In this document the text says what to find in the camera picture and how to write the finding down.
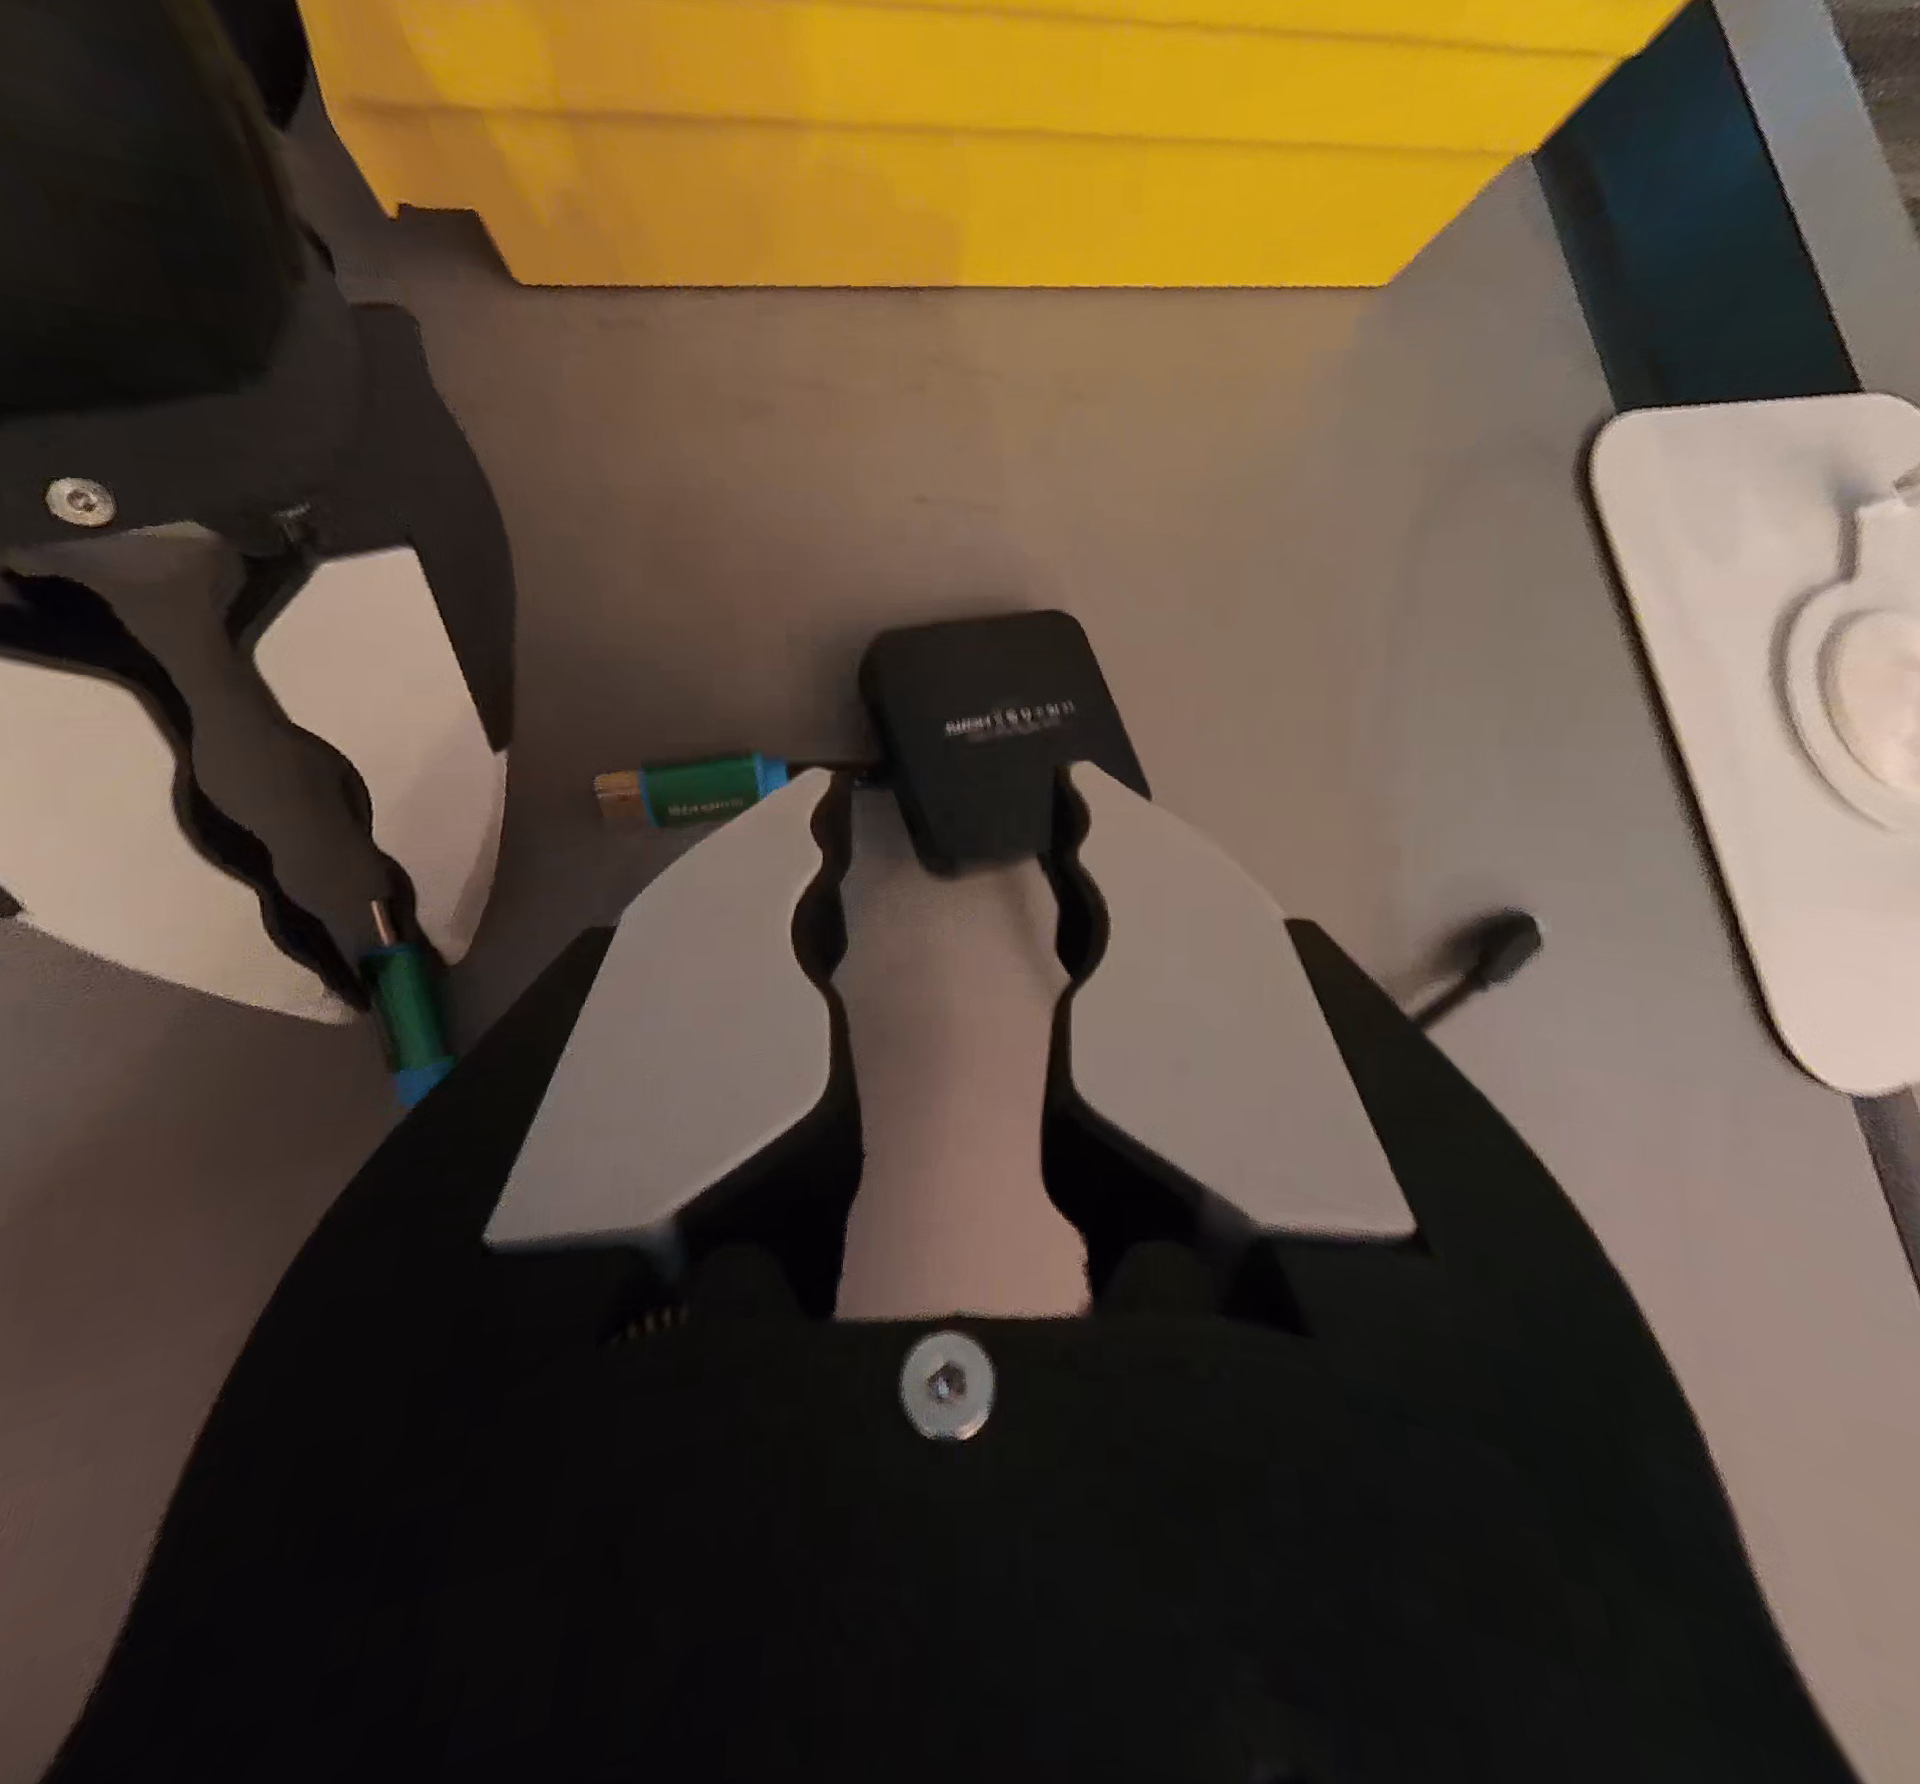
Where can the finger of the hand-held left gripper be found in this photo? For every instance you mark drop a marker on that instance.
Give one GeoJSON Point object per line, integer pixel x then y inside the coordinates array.
{"type": "Point", "coordinates": [427, 764]}
{"type": "Point", "coordinates": [90, 794]}

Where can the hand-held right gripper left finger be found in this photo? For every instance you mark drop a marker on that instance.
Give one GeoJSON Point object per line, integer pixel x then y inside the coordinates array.
{"type": "Point", "coordinates": [675, 1035]}

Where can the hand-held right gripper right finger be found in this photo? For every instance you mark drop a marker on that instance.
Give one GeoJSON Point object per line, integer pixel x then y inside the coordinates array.
{"type": "Point", "coordinates": [1214, 1035]}

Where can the white plastic tray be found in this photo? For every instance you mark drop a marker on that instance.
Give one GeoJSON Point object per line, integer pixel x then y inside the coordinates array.
{"type": "Point", "coordinates": [1694, 644]}

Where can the yellow plastic bin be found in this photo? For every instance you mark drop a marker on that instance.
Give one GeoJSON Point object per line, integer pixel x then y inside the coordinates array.
{"type": "Point", "coordinates": [961, 91]}

